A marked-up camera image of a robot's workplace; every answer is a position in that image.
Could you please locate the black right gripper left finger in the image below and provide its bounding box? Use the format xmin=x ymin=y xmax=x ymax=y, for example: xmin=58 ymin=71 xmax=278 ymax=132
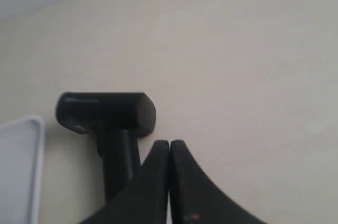
xmin=82 ymin=140 xmax=169 ymax=223

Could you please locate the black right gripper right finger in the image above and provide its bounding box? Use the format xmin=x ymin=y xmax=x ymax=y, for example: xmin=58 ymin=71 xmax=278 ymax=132
xmin=168 ymin=140 xmax=263 ymax=224

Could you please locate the black barcode scanner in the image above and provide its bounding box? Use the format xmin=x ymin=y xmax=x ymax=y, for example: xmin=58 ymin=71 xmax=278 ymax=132
xmin=55 ymin=92 xmax=156 ymax=202

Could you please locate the white plastic tray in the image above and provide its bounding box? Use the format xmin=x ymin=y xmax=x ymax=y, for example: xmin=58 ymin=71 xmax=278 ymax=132
xmin=1 ymin=116 xmax=45 ymax=223

